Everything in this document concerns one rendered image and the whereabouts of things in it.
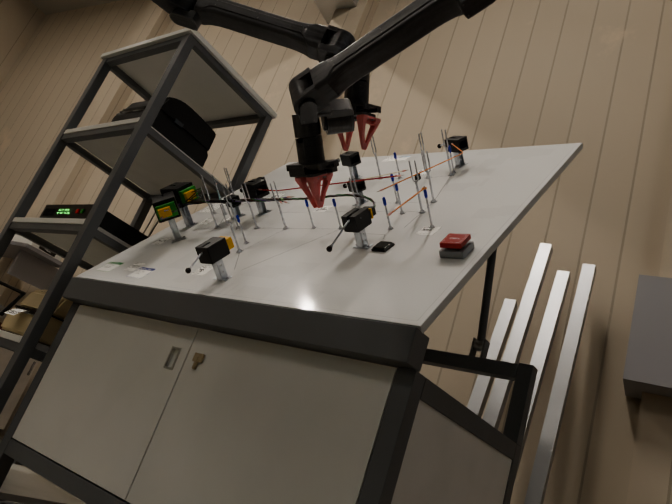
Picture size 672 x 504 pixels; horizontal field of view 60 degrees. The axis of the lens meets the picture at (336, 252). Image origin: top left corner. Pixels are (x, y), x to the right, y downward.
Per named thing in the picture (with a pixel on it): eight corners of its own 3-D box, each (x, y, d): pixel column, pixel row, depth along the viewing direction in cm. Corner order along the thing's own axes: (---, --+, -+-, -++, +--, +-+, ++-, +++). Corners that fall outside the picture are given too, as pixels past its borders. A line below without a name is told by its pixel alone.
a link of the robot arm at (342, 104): (292, 75, 117) (299, 103, 112) (348, 68, 118) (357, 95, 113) (295, 121, 127) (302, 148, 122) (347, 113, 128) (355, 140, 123)
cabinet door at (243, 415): (320, 611, 88) (394, 366, 102) (122, 500, 122) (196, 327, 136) (330, 611, 90) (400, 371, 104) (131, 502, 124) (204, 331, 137)
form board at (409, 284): (77, 281, 174) (75, 276, 173) (290, 166, 244) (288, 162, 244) (422, 334, 101) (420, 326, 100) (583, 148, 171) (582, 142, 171)
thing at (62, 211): (87, 221, 186) (96, 203, 188) (36, 219, 208) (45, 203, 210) (163, 266, 209) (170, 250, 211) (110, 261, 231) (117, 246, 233)
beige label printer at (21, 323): (30, 339, 175) (61, 281, 181) (-4, 329, 187) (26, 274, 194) (108, 370, 197) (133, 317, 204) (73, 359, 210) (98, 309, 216)
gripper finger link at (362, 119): (356, 152, 139) (357, 112, 138) (380, 150, 134) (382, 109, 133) (338, 149, 134) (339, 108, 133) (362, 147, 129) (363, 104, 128)
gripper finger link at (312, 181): (314, 203, 132) (308, 162, 130) (338, 204, 127) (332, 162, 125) (293, 210, 127) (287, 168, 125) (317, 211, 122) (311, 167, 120)
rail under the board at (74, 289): (406, 362, 97) (417, 326, 99) (61, 296, 170) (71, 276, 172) (420, 372, 101) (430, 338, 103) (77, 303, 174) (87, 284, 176)
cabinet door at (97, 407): (123, 500, 123) (197, 327, 136) (11, 437, 157) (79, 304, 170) (131, 501, 124) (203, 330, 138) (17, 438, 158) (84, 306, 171)
